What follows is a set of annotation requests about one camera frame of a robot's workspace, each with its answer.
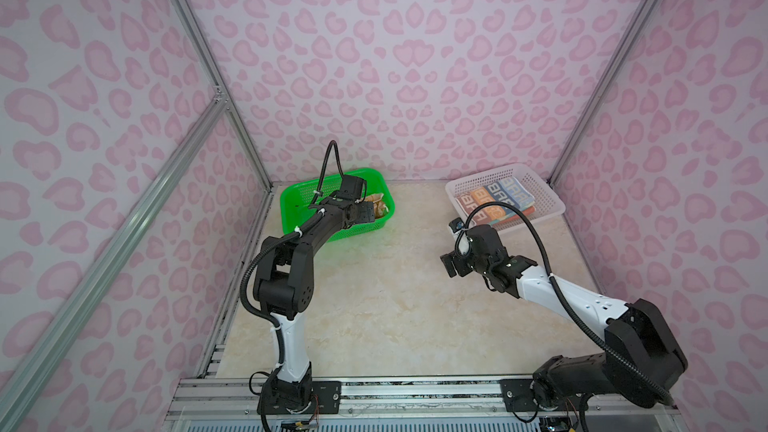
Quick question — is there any peach patterned towel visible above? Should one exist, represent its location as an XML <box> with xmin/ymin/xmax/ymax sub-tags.
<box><xmin>365</xmin><ymin>193</ymin><xmax>390</xmax><ymax>220</ymax></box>

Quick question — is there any orange blue lettered towel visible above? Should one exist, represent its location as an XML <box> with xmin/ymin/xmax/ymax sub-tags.
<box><xmin>456</xmin><ymin>177</ymin><xmax>535</xmax><ymax>226</ymax></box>

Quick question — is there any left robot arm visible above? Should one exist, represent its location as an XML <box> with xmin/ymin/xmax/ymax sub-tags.
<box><xmin>239</xmin><ymin>196</ymin><xmax>375</xmax><ymax>415</ymax></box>

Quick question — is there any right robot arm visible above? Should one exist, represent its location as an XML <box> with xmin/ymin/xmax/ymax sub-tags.
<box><xmin>440</xmin><ymin>221</ymin><xmax>688</xmax><ymax>410</ymax></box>

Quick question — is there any green plastic basket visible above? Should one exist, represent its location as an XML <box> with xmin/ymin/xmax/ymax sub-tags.
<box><xmin>280</xmin><ymin>168</ymin><xmax>396</xmax><ymax>242</ymax></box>

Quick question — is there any white plastic basket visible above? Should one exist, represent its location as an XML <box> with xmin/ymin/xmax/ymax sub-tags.
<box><xmin>445</xmin><ymin>164</ymin><xmax>566</xmax><ymax>224</ymax></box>

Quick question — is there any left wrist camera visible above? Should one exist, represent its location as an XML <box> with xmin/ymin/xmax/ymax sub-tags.
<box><xmin>337</xmin><ymin>174</ymin><xmax>367</xmax><ymax>201</ymax></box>

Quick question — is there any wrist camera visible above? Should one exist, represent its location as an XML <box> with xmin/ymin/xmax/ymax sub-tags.
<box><xmin>448</xmin><ymin>218</ymin><xmax>464</xmax><ymax>235</ymax></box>
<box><xmin>337</xmin><ymin>174</ymin><xmax>367</xmax><ymax>201</ymax></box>

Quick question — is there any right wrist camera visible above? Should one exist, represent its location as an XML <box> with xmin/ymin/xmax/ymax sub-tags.
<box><xmin>448</xmin><ymin>218</ymin><xmax>464</xmax><ymax>235</ymax></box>

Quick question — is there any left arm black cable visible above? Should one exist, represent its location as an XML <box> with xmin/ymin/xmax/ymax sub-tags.
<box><xmin>238</xmin><ymin>140</ymin><xmax>346</xmax><ymax>432</ymax></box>

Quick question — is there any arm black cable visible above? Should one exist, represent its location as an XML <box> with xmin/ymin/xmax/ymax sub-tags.
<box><xmin>458</xmin><ymin>200</ymin><xmax>676</xmax><ymax>406</ymax></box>
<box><xmin>238</xmin><ymin>140</ymin><xmax>346</xmax><ymax>432</ymax></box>

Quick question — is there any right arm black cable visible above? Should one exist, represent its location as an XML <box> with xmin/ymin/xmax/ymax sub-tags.
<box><xmin>458</xmin><ymin>200</ymin><xmax>676</xmax><ymax>406</ymax></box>

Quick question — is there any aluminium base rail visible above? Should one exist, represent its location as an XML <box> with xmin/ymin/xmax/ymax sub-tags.
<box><xmin>162</xmin><ymin>374</ymin><xmax>687</xmax><ymax>431</ymax></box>

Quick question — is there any aluminium frame post left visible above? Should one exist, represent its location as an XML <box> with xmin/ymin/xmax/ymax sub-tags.
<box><xmin>169</xmin><ymin>0</ymin><xmax>273</xmax><ymax>191</ymax></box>

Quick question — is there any aluminium frame post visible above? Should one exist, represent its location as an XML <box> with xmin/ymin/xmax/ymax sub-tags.
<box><xmin>169</xmin><ymin>0</ymin><xmax>273</xmax><ymax>191</ymax></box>
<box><xmin>548</xmin><ymin>0</ymin><xmax>663</xmax><ymax>189</ymax></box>

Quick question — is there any aluminium frame post right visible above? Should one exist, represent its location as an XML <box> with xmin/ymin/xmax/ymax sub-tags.
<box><xmin>548</xmin><ymin>0</ymin><xmax>663</xmax><ymax>189</ymax></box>

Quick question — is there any aluminium diagonal frame bar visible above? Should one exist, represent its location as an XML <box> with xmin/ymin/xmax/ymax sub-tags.
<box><xmin>0</xmin><ymin>98</ymin><xmax>228</xmax><ymax>415</ymax></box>

